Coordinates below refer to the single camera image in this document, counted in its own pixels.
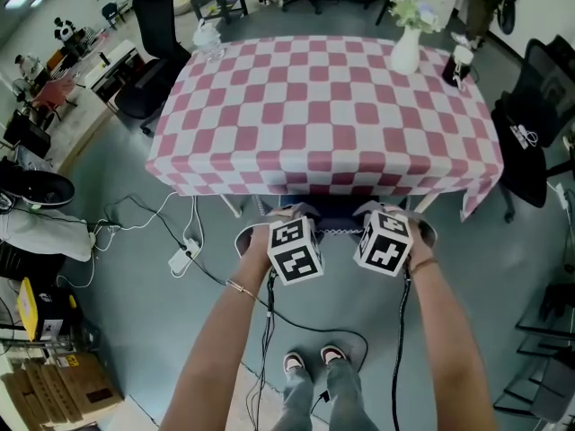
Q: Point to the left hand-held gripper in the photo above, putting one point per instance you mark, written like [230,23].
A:
[294,254]

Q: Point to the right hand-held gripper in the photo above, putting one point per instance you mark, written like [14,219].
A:
[382,245]

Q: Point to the person's right forearm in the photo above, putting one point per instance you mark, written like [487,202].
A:
[449,353]

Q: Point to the person's left forearm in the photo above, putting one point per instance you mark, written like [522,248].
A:
[215,353]

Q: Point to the pink checkered tablecloth table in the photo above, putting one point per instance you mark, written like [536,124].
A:
[427,204]

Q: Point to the black mesh office chair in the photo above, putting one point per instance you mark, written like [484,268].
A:
[525,169]

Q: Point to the black high-back office chair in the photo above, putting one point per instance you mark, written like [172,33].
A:
[153,20]

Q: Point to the person's right hand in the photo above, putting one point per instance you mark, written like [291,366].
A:
[394,210]

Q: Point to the person's left hand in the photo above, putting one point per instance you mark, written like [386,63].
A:
[287,213]

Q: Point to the rose gold bangle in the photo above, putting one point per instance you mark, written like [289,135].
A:
[241,289]

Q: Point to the person's right shoe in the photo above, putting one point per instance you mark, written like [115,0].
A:
[333,355]

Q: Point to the person's shoe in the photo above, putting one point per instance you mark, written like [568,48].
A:
[333,355]
[294,363]

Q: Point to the person's left shoe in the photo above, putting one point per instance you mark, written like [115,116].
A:
[294,363]

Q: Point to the white power strip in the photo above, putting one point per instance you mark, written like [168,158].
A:
[179,261]

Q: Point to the pink checked tablecloth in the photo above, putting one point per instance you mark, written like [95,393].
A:
[323,119]

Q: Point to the person's jeans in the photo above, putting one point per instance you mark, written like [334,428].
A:
[341,398]

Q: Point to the black step rack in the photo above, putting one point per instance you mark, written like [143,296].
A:
[552,303]

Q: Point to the dark bottle with white cap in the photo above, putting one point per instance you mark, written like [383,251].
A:
[456,67]

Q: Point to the white flower bouquet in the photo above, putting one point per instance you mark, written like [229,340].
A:
[415,9]

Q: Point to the large black round pan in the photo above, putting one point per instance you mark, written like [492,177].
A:
[45,189]

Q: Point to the white low cabinet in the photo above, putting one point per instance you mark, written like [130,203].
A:
[112,58]

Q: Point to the black cabinet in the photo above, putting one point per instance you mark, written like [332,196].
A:
[27,258]

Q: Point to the yellow-lid black bin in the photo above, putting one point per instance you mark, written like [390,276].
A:
[27,305]

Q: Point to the stack of cardboard boxes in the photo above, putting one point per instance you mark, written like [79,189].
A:
[58,393]

